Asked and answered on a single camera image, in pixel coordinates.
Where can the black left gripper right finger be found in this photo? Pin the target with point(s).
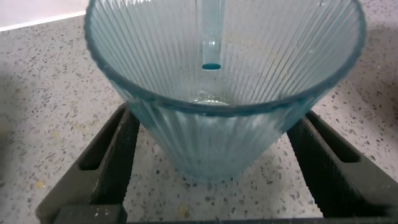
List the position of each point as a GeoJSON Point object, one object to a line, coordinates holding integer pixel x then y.
{"type": "Point", "coordinates": [323, 174]}

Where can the clear blue ribbed cup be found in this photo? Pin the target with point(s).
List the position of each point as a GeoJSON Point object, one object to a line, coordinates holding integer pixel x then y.
{"type": "Point", "coordinates": [217, 140]}

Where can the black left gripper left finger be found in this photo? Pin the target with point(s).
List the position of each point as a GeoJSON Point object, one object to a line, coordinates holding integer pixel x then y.
{"type": "Point", "coordinates": [112, 168]}

